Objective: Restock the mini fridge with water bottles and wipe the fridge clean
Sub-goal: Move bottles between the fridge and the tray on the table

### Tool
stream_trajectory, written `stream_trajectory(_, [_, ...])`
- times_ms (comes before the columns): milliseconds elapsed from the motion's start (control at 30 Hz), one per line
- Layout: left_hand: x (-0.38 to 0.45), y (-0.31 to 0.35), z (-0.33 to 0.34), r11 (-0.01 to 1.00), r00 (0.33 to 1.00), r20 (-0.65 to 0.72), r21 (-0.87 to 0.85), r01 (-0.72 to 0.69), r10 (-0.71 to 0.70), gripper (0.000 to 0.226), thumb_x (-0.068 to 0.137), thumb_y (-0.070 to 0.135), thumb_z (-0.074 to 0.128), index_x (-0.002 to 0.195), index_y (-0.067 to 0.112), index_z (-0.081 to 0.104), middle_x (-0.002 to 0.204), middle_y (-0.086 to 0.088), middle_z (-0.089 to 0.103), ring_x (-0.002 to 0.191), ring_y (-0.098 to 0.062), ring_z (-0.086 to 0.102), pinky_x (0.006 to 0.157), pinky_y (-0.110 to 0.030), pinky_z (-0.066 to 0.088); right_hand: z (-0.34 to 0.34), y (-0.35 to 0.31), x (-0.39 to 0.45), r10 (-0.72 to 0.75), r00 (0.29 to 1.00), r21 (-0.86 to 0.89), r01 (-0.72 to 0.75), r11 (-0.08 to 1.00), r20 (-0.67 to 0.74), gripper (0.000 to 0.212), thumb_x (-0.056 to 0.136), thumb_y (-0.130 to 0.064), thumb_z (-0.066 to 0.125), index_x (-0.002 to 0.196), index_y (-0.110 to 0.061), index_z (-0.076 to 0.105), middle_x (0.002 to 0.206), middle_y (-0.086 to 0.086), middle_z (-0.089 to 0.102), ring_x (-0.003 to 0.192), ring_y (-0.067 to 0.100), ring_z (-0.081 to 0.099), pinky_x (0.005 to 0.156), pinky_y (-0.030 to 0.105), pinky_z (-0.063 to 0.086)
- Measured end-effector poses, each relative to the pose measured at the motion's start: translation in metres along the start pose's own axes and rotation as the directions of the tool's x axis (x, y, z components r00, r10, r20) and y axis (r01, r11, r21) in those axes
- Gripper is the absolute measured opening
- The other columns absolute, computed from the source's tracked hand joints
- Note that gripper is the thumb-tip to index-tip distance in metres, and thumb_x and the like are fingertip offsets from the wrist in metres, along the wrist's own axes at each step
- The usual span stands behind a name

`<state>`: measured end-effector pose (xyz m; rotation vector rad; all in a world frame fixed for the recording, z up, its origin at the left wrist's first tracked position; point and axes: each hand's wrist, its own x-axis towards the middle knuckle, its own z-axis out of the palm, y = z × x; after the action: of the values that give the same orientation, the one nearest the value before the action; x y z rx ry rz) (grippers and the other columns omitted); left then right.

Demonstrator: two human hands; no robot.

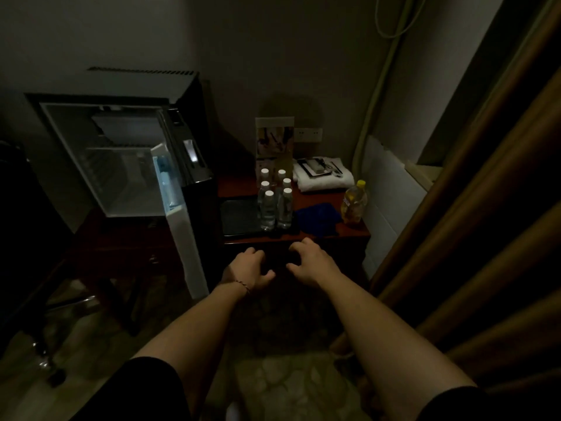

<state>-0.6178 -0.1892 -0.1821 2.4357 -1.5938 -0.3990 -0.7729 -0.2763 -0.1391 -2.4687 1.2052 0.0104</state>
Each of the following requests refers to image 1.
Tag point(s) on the person's left hand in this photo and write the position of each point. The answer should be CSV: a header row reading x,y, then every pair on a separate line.
x,y
247,271

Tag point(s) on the person's right hand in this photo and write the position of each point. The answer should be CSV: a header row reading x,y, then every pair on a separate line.
x,y
317,267

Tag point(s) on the black mini fridge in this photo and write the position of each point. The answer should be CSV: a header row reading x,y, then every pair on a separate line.
x,y
131,83

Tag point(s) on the person's left forearm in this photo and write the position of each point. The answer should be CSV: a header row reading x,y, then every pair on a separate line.
x,y
193,342

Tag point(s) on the person's right forearm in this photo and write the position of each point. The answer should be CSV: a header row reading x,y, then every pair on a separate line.
x,y
394,346

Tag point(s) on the yellow capped liquid bottle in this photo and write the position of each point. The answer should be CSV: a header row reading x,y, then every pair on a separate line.
x,y
353,206

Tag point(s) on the person's black left sleeve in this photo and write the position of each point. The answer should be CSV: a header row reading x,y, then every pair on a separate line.
x,y
140,394

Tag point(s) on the person's black sleeve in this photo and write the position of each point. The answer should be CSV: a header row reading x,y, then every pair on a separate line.
x,y
140,394
482,407

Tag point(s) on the person's black right sleeve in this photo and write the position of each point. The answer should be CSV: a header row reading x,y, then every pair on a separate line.
x,y
482,407

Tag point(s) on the blue cloth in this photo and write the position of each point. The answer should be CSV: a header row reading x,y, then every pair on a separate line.
x,y
317,219

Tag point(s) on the black serving tray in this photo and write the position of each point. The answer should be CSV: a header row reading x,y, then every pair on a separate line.
x,y
239,219

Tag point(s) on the red wooden side cabinet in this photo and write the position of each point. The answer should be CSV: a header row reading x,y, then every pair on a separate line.
x,y
315,198

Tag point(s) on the white folded towel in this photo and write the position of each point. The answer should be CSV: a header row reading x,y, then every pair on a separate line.
x,y
324,184

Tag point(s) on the remote controls on black folder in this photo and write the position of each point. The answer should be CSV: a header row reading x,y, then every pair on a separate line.
x,y
302,168

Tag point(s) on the grey remote control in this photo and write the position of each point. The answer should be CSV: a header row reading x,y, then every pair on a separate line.
x,y
316,165

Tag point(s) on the light blue door rack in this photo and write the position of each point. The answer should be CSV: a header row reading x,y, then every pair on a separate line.
x,y
166,184

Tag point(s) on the dark wooden drawer table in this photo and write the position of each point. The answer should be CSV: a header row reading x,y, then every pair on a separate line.
x,y
122,249

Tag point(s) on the printed brochure stand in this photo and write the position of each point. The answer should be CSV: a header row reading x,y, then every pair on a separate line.
x,y
275,144

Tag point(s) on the wooden window sill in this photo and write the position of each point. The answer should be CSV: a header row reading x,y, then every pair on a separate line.
x,y
423,173

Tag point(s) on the brown curtain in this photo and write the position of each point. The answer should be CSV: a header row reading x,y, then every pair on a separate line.
x,y
504,214

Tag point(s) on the black office chair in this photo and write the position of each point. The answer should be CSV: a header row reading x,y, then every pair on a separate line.
x,y
22,258

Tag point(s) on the white wall panel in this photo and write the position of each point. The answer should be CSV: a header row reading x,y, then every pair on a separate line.
x,y
390,201

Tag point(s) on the white double wall socket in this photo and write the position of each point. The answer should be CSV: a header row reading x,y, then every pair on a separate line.
x,y
309,134

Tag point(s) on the green wall pipe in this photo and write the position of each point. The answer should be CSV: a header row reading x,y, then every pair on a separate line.
x,y
377,92

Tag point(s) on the green window frame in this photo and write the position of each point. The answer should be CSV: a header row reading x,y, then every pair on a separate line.
x,y
473,92

